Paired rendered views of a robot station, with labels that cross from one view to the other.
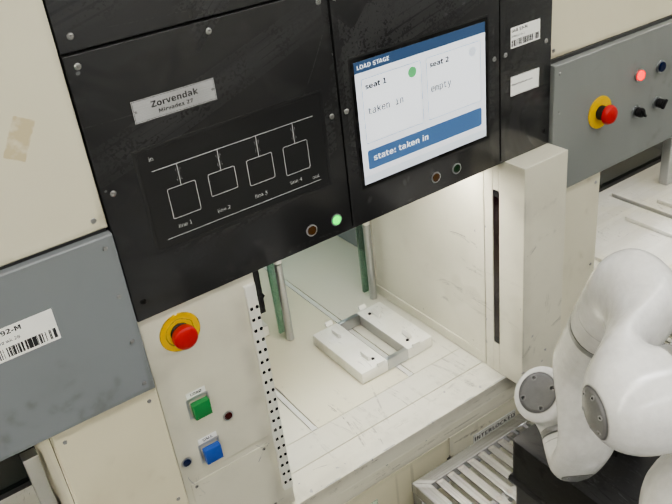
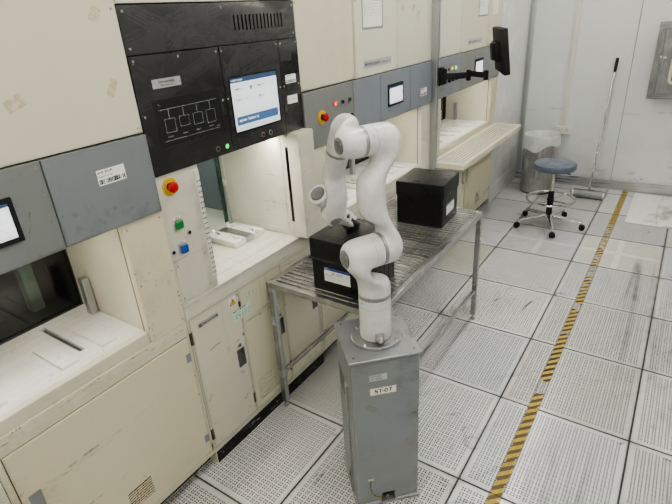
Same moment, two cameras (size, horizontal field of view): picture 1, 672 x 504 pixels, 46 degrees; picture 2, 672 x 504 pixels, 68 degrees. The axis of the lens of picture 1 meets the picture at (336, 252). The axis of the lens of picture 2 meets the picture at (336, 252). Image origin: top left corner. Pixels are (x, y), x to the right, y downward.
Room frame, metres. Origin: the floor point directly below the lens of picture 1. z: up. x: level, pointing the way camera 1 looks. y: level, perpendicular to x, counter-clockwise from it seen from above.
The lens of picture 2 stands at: (-0.85, 0.41, 1.88)
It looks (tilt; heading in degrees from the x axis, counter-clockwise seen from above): 25 degrees down; 337
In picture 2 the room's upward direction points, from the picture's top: 4 degrees counter-clockwise
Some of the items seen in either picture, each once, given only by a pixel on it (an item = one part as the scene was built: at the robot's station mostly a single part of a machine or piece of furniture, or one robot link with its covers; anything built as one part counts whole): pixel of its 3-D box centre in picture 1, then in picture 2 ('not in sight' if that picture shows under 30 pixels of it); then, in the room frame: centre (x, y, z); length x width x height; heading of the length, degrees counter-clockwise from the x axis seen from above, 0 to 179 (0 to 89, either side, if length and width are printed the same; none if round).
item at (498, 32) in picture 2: not in sight; (478, 57); (1.97, -1.91, 1.57); 0.53 x 0.40 x 0.36; 31
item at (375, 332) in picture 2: not in sight; (375, 315); (0.56, -0.34, 0.85); 0.19 x 0.19 x 0.18
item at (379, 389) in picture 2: not in sight; (378, 411); (0.56, -0.34, 0.38); 0.28 x 0.28 x 0.76; 76
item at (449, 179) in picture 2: not in sight; (427, 197); (1.47, -1.19, 0.89); 0.29 x 0.29 x 0.25; 35
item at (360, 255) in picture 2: not in sight; (366, 267); (0.55, -0.30, 1.07); 0.19 x 0.12 x 0.24; 95
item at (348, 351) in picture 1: (371, 338); (235, 233); (1.55, -0.06, 0.89); 0.22 x 0.21 x 0.04; 31
